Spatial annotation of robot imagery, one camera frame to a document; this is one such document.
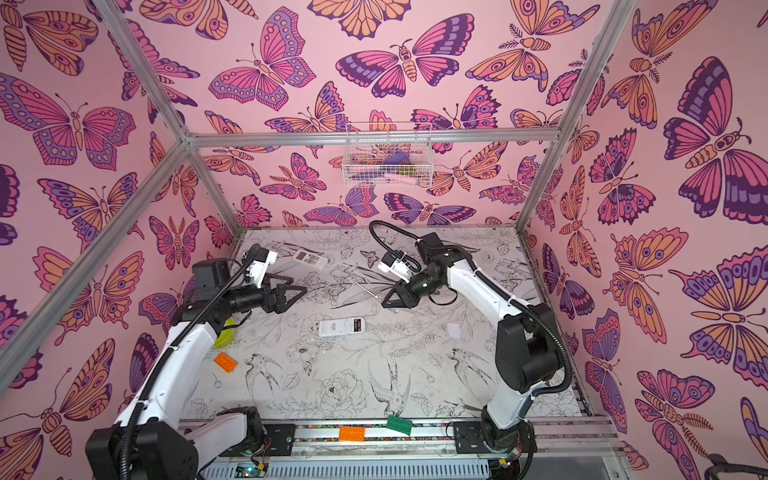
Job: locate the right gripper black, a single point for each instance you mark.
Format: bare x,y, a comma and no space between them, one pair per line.
408,288

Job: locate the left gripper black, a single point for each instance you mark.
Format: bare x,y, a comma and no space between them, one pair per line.
276,305

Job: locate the white remote control with batteries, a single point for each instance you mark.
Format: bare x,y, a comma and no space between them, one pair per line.
341,327

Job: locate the white battery cover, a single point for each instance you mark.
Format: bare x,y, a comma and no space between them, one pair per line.
454,331

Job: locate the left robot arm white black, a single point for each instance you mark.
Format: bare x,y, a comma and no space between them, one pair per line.
145,441

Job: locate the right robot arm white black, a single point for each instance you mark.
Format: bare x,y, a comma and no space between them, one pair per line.
530,357

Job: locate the white remote control far left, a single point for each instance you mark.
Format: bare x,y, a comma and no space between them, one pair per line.
312,259

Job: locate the lime green bowl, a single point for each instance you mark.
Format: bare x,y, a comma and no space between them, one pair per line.
226,336

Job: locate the orange lego brick on table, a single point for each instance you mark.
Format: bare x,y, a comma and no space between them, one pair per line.
226,362

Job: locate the purple object in basket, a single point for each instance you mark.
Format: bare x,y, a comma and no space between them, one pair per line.
400,158

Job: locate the green circuit board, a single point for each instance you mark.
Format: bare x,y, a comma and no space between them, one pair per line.
250,471

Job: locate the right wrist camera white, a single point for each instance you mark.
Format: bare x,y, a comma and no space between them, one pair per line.
396,263

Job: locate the green lego brick on rail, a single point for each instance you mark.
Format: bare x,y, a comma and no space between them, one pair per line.
400,425

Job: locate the white wire basket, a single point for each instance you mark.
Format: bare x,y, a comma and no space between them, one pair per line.
366,149

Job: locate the orange lego brick on rail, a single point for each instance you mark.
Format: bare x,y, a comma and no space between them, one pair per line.
351,434

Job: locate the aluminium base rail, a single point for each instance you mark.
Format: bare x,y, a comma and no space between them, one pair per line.
564,448

